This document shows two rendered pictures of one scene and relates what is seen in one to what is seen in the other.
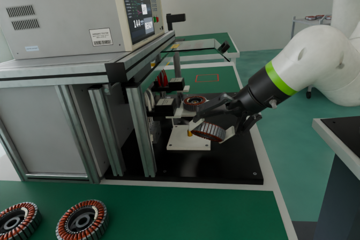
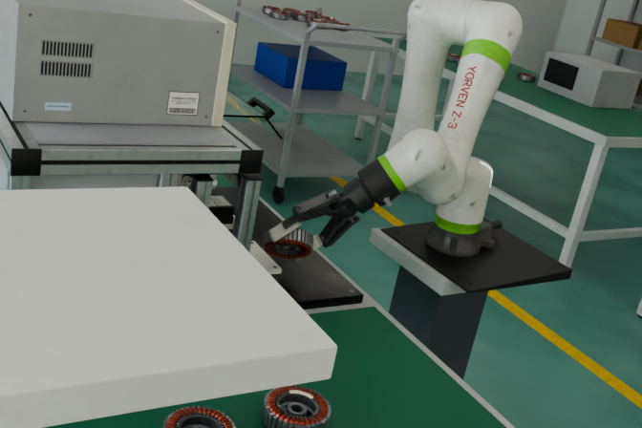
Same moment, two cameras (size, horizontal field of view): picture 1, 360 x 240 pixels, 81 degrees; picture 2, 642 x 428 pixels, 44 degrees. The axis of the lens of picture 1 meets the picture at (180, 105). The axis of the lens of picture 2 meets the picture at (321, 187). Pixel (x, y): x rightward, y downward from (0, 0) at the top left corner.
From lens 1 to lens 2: 124 cm
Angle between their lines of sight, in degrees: 41
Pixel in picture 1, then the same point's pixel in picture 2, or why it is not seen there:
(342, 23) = (414, 106)
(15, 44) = (28, 96)
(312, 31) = (425, 136)
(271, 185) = (369, 302)
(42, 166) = not seen: hidden behind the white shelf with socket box
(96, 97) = (201, 191)
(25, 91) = (101, 181)
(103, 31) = (189, 96)
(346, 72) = (445, 172)
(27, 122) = not seen: hidden behind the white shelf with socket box
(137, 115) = (246, 217)
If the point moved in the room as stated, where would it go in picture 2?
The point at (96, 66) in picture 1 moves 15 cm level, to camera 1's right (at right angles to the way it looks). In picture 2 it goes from (231, 153) to (294, 148)
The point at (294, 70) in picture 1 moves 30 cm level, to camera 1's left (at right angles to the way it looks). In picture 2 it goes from (411, 169) to (302, 181)
